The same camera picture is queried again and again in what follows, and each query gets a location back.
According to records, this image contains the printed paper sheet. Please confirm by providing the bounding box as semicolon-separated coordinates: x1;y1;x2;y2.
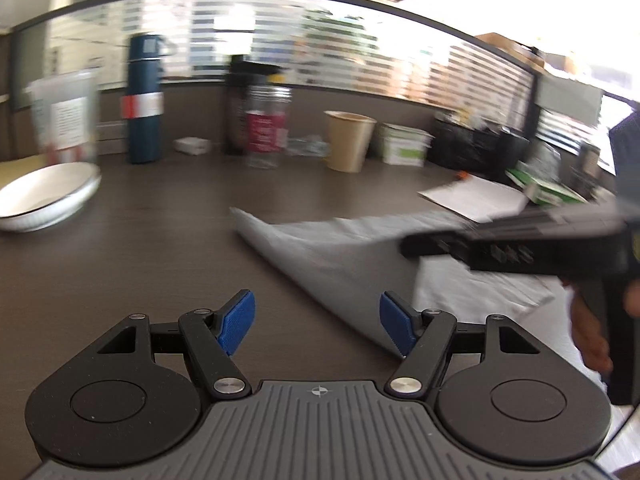
417;175;529;224

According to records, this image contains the black mesh desk organizer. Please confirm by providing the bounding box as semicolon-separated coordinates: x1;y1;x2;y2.
431;115;531;184

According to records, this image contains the green and white carton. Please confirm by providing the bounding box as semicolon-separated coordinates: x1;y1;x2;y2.
505;162;589;206

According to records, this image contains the clear jar red label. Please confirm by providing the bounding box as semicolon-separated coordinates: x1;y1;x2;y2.
243;85;292;170

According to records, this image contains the clear plastic cup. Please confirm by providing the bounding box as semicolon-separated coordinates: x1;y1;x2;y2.
27;70;101;166

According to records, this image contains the grey towel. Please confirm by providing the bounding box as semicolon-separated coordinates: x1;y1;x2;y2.
230;206;608;393

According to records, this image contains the small white block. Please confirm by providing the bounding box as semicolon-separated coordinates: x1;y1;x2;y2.
173;136;212;156

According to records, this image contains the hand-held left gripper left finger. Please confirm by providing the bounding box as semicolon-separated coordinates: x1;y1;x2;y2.
90;289;257;401

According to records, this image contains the person's right hand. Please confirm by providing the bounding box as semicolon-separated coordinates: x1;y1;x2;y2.
570;287;614;374

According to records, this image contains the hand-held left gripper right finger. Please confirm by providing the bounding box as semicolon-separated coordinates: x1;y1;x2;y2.
379;290;546;401

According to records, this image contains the white business card box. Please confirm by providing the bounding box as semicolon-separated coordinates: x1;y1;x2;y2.
379;122;434;167

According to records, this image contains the person's dark blue shirt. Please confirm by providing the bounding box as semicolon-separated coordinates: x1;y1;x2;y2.
607;107;640;211

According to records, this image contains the dark blue thermos bottle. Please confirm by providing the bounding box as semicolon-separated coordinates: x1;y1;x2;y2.
123;34;169;165

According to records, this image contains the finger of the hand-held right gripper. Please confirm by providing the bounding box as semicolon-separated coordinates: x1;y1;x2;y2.
400;227;472;262

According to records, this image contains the clear plastic bag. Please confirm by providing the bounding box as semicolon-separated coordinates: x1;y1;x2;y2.
287;135;331;157

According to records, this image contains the brown paper cup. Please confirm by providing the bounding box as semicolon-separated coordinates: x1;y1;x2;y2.
323;110;378;174

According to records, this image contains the white ceramic bowl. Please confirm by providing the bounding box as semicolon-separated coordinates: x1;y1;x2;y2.
0;160;103;233

